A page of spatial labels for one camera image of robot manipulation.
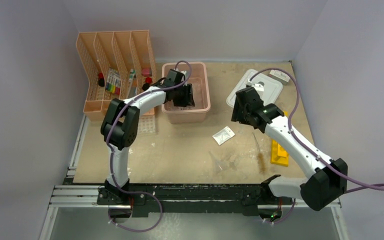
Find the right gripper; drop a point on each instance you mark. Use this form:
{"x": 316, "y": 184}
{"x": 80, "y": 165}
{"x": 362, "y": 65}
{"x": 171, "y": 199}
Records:
{"x": 238, "y": 115}

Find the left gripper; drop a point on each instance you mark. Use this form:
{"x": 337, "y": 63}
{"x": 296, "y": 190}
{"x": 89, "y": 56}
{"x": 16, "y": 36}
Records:
{"x": 187, "y": 100}

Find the pink plastic bin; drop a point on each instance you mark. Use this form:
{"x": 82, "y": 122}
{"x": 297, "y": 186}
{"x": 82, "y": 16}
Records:
{"x": 200, "y": 93}

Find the white plastic lid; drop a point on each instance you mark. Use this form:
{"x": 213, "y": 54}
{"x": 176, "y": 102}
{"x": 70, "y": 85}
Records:
{"x": 272, "y": 87}

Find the clear plastic bag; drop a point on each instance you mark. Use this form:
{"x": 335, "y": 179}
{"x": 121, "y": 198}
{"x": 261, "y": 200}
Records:
{"x": 223, "y": 135}

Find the clear acrylic tube rack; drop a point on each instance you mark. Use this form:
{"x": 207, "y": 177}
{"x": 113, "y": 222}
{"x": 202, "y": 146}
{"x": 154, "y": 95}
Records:
{"x": 147, "y": 125}

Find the yellow test tube rack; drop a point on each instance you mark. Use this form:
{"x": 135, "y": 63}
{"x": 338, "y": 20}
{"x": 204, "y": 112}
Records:
{"x": 279, "y": 155}

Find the clear glass funnel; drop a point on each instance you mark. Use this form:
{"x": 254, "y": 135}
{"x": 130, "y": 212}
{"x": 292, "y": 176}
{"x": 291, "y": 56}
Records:
{"x": 218, "y": 164}

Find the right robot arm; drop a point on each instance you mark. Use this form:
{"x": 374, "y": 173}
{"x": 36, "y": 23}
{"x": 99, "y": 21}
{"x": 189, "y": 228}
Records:
{"x": 325, "y": 178}

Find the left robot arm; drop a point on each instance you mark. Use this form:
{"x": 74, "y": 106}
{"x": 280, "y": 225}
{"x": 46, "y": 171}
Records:
{"x": 121, "y": 122}

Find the pink box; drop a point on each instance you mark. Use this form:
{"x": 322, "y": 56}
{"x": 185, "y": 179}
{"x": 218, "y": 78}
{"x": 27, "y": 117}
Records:
{"x": 146, "y": 72}

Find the white slide box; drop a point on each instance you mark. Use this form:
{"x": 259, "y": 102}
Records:
{"x": 279, "y": 76}

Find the green capped tube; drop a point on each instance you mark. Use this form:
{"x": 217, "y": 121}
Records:
{"x": 130, "y": 81}

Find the coloured marker pack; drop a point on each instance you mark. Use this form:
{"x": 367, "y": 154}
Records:
{"x": 113, "y": 82}

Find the peach desk organizer rack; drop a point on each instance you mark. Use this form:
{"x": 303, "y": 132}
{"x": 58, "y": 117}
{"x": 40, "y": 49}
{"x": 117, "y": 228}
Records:
{"x": 119, "y": 50}

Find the red black bottle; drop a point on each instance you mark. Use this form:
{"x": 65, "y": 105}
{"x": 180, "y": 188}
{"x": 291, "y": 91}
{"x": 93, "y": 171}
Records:
{"x": 101, "y": 80}

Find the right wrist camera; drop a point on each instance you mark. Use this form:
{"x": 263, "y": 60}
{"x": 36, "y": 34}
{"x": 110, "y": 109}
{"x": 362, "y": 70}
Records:
{"x": 258, "y": 87}

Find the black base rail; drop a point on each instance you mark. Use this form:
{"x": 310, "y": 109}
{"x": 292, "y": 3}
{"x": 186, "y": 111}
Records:
{"x": 248, "y": 199}

